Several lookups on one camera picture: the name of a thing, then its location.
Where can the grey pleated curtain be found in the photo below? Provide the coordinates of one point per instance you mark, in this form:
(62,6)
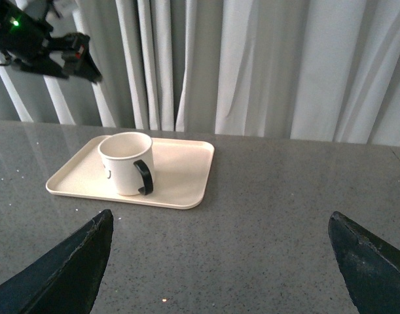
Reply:
(317,70)

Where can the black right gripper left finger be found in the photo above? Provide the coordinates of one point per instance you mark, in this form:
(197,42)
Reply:
(67,278)

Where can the white smiley mug black handle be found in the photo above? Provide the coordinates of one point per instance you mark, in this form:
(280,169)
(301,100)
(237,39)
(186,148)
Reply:
(128,163)

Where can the pink rectangular plastic tray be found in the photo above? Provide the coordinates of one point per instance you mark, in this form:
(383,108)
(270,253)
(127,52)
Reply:
(182,171)

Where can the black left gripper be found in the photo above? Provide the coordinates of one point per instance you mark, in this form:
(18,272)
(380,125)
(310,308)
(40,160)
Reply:
(27,45)

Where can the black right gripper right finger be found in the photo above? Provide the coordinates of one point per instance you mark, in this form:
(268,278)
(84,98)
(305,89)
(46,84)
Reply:
(369,265)

